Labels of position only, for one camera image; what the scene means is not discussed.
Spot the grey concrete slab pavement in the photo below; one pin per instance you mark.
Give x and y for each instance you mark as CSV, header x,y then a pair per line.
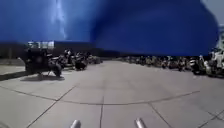
x,y
116,86

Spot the large blue covering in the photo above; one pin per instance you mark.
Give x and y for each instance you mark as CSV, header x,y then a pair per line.
x,y
133,26

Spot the robot's own part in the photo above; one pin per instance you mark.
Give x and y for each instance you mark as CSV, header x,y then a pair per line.
x,y
76,124
140,123

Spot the row of parked motorcycles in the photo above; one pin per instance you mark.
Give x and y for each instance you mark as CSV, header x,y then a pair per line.
x,y
43,61
186,63

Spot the building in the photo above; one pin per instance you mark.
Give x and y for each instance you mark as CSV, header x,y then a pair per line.
x,y
40,44

